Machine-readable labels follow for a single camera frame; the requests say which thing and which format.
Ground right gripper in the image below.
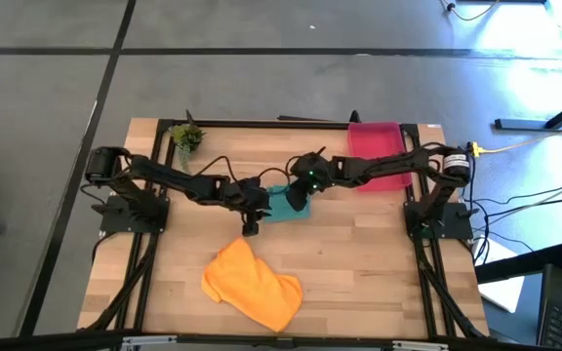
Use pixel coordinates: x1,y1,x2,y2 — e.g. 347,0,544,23
285,152,337,212

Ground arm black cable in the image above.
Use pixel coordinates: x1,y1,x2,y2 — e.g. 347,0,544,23
284,145,329,179
193,154,293,189

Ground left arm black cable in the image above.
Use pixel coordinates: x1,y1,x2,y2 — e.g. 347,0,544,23
193,154,293,189

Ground white paper sheet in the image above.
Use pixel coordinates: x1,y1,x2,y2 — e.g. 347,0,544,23
473,237,526,314

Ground yellowish floor cable with plug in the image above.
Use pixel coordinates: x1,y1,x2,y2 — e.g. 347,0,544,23
439,0,502,22

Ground black stand base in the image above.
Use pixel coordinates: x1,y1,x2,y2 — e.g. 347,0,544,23
494,90,562,132

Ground teal microfiber towel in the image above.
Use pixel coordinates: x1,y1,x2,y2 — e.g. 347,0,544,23
262,183,312,224

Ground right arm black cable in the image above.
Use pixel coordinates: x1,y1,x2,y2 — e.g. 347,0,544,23
284,145,329,179

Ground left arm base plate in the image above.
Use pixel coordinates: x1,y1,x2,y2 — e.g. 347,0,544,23
99,194,171,234

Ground yellow hanging cable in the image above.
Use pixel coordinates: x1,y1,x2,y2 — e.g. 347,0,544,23
466,118,562,158

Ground silver metal bracket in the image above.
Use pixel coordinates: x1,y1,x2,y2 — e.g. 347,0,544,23
121,334,179,348
390,339,451,351

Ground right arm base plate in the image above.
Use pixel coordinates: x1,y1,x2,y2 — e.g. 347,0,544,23
403,201,475,241

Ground orange microfiber towel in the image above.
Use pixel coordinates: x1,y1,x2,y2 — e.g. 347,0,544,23
200,237,304,333

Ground black aluminium table frame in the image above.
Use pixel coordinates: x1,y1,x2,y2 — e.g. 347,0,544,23
78,115,491,342

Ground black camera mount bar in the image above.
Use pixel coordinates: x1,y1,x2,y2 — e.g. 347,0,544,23
0,330,562,351

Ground pink plastic basket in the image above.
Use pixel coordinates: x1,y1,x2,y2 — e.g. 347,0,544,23
346,121,414,193

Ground black desk beam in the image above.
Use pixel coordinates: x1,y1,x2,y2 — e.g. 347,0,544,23
475,242,562,285

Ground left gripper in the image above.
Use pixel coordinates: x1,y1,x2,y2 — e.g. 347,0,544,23
230,175,272,238

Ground small potted green plant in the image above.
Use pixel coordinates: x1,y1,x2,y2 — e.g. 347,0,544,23
170,123,208,167

